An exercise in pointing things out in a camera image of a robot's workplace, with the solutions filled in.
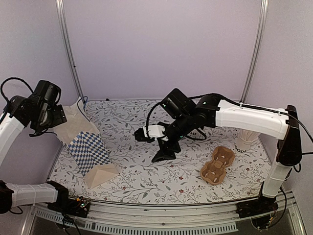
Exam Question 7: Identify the brown cardboard cup carrier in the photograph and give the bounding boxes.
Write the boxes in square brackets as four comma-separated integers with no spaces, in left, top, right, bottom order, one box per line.
[200,146,235,185]

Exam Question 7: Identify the blue checkered paper bag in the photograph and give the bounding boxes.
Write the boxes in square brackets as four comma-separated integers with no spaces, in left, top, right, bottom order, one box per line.
[52,96,119,189]

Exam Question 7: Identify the white paper cup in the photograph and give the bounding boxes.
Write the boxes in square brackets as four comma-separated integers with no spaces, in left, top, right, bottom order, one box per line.
[188,129,201,138]

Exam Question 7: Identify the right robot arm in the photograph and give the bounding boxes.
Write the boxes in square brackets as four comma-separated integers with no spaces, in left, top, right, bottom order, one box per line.
[143,88,305,213]

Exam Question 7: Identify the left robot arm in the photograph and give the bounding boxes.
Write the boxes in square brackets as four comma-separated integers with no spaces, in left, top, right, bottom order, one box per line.
[0,77,73,214]

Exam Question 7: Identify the floral patterned table mat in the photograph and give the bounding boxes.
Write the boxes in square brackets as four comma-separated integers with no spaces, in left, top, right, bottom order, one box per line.
[50,100,271,205]

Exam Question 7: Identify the white cup holding straws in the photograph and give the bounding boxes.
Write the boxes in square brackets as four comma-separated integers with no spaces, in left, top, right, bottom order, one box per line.
[235,137,254,152]

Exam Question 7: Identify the white paper-wrapped straws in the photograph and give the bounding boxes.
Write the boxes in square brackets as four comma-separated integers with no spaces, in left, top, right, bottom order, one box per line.
[239,129,260,142]

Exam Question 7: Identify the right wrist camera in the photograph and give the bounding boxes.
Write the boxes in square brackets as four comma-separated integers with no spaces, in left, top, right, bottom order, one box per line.
[134,125,168,142]

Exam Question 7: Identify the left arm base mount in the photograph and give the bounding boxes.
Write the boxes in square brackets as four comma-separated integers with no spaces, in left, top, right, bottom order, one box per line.
[47,188,90,218]

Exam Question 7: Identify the left aluminium frame post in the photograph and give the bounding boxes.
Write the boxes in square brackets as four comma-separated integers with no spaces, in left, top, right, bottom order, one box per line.
[55,0,84,97]

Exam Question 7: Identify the aluminium frame post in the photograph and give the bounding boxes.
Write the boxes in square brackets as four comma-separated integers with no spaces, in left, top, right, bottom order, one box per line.
[240,0,269,102]
[55,0,84,97]

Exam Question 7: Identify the aluminium front rail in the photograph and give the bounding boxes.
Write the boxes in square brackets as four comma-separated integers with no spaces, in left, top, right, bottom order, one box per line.
[21,191,306,235]

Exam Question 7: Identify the right aluminium frame post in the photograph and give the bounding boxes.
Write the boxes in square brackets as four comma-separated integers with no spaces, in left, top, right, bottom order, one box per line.
[240,0,269,102]

